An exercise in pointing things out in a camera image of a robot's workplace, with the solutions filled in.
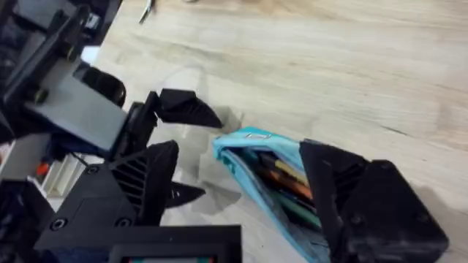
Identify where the small metal tool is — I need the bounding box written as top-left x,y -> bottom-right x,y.
137,0 -> 157,25

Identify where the black upright wrist plate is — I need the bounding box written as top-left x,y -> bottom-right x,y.
0,4 -> 91,107

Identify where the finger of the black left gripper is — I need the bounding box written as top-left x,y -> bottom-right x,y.
165,181 -> 206,210
156,88 -> 224,129

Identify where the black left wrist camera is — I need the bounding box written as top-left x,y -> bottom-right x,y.
80,65 -> 127,109

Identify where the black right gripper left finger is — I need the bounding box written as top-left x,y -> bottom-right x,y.
34,140 -> 181,253

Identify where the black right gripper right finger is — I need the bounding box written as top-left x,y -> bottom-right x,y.
298,138 -> 450,263

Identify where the blue soft zip bag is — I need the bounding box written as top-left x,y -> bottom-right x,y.
213,126 -> 332,263

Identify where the white box with small parts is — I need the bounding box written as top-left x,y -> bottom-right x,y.
0,141 -> 105,200

